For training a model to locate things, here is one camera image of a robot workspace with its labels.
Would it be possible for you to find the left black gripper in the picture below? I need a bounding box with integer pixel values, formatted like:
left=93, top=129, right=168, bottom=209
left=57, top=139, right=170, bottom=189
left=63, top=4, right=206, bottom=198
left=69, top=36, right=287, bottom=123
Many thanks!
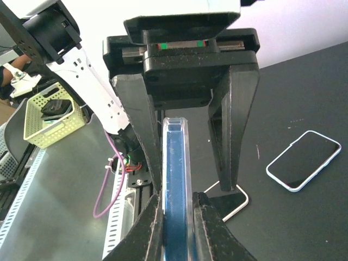
left=103, top=12, right=260, bottom=192

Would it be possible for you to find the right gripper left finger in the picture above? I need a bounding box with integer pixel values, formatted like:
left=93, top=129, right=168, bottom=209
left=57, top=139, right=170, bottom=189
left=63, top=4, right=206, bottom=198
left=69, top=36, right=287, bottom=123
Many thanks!
left=104, top=194, right=164, bottom=261

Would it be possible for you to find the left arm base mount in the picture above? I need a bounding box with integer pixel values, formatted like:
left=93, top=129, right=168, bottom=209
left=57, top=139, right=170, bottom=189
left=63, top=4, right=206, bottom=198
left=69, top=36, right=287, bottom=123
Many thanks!
left=111, top=134, right=152, bottom=188

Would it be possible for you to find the light blue slotted cable duct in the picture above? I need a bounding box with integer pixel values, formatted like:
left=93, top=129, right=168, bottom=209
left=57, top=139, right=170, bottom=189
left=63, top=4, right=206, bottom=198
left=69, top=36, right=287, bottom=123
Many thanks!
left=1, top=149, right=126, bottom=260

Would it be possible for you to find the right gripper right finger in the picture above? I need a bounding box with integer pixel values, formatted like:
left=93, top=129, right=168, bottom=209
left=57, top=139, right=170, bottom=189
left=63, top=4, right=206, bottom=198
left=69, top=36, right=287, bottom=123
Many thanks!
left=192, top=192, right=256, bottom=261

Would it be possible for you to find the yellow perforated plastic basket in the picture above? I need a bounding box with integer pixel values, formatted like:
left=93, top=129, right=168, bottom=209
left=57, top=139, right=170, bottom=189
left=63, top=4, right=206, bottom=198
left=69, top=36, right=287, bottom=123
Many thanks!
left=23, top=82, right=86, bottom=149

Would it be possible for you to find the phone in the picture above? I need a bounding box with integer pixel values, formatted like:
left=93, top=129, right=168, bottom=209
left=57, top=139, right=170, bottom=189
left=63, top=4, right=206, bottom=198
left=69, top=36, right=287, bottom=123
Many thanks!
left=162, top=117, right=197, bottom=260
left=204, top=181, right=249, bottom=222
left=265, top=130, right=342, bottom=192

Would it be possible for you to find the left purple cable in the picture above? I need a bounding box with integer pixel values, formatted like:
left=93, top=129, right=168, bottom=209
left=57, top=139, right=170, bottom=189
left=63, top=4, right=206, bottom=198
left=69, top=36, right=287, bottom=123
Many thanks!
left=92, top=128, right=128, bottom=219

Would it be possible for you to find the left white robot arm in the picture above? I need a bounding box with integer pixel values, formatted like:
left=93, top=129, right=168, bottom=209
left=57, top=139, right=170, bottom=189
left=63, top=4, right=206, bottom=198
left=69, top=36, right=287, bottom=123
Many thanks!
left=1, top=1, right=260, bottom=191

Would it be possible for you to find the phone in blue case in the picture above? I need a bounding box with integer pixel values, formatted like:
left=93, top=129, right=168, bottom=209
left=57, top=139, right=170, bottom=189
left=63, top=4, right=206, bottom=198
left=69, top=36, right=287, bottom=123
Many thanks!
left=265, top=130, right=342, bottom=192

